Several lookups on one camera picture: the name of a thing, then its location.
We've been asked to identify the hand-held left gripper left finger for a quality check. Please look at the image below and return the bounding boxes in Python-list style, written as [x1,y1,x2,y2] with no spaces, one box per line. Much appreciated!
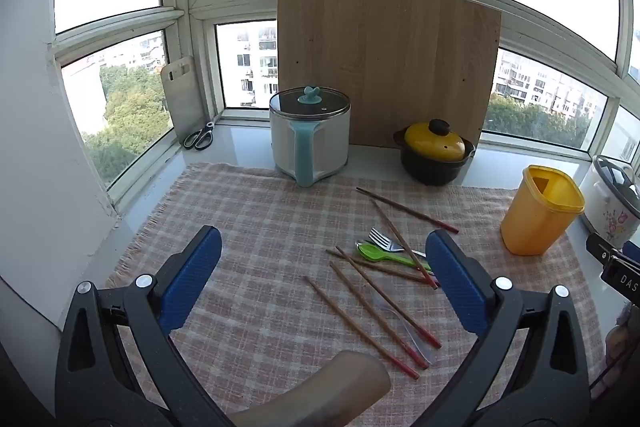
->
[54,225,236,427]

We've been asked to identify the small cutting board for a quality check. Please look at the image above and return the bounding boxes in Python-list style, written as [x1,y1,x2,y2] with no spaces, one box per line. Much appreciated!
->
[160,56,197,144]

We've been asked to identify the person's right hand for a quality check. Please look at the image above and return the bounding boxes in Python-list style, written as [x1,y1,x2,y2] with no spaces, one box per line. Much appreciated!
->
[605,302,640,403]

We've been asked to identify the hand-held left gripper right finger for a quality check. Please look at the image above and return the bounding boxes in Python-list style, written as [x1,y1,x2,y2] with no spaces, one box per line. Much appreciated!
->
[410,229,593,427]

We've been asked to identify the clear plastic spoon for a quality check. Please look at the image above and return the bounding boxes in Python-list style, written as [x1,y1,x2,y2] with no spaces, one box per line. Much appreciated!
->
[377,302,437,367]

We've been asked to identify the green plastic spoon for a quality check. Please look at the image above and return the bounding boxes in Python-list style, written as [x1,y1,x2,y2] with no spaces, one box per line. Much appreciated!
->
[359,243,433,270]

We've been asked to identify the black-handled scissors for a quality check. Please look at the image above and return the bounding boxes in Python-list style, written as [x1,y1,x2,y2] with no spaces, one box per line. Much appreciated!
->
[183,121,216,152]

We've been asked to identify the yellow plastic container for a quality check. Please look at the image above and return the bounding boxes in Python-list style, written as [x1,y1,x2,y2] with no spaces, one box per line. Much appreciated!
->
[501,165,586,256]

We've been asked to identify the white floral rice cooker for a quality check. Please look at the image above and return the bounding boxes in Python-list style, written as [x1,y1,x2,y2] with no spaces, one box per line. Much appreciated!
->
[579,154,640,250]

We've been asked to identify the metal fork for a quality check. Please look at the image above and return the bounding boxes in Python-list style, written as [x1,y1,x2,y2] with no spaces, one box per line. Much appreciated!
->
[368,227,428,258]

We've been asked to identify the large wooden board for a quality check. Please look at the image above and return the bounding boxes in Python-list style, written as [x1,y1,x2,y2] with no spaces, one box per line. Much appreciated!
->
[277,0,502,148]

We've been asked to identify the pink checkered cloth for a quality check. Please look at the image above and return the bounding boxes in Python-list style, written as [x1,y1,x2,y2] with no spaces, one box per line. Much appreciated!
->
[104,163,608,427]

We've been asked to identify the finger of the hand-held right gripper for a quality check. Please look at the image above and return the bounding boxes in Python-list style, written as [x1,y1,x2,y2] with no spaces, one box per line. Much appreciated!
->
[586,232,626,264]

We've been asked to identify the red-tipped wooden chopstick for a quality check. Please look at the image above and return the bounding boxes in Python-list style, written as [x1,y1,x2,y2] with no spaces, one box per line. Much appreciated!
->
[355,187,460,235]
[329,262,430,370]
[303,276,421,380]
[370,199,439,290]
[335,246,443,350]
[325,249,433,285]

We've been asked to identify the person's left hand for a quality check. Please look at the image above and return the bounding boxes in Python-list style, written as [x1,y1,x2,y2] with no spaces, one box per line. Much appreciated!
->
[229,351,392,427]

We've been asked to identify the black clay pot yellow lid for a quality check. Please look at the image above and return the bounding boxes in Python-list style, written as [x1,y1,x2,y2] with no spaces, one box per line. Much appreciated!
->
[393,119,476,186]

